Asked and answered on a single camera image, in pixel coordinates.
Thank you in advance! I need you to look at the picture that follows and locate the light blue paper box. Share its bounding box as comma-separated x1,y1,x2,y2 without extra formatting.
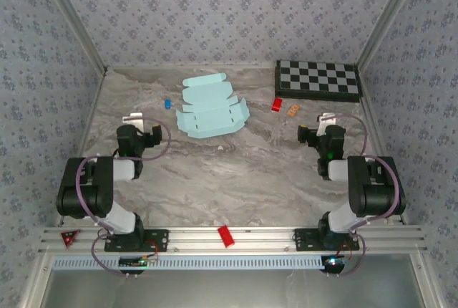
175,73,250,140

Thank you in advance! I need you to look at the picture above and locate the black grey chessboard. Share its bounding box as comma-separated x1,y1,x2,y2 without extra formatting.
274,59,361,104

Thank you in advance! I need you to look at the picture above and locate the red triangle sign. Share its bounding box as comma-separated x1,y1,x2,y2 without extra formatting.
59,229,80,249

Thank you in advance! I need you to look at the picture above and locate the long red brick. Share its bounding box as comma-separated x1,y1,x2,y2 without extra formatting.
217,225,236,249

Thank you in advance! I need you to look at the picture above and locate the grey metal panel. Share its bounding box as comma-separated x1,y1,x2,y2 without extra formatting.
46,268,427,308

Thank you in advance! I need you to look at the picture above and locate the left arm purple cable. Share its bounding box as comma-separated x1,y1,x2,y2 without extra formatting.
77,116,172,279

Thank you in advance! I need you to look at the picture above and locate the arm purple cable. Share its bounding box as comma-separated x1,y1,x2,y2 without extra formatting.
334,113,404,279
77,116,172,279

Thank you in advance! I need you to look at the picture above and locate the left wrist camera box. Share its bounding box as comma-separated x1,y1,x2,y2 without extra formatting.
122,112,145,125

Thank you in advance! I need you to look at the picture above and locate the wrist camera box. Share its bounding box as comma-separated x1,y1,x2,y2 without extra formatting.
316,112,338,137
122,112,145,125

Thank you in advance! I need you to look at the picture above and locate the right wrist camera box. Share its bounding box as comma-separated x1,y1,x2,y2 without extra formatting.
316,112,338,137

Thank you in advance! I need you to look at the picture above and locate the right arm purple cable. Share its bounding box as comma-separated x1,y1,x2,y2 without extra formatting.
334,113,404,279

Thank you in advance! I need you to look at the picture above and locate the aluminium side rail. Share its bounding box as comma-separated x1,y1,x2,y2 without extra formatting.
359,67,409,226
55,67,108,228

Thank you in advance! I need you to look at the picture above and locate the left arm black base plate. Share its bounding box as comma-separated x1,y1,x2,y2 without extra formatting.
104,228,170,253

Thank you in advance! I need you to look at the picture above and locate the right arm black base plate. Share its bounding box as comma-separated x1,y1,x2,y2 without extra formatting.
293,228,359,253

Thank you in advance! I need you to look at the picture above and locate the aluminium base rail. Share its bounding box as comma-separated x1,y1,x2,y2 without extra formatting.
37,225,429,254

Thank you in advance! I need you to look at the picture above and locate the thin red wire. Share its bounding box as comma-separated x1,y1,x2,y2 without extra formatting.
145,239,160,262
338,241,360,261

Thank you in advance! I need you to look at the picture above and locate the aluminium corner post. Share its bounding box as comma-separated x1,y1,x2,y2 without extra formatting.
356,0,429,69
37,0,109,74

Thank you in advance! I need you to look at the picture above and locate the slotted pale cable duct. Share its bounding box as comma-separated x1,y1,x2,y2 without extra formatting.
52,254,336,271

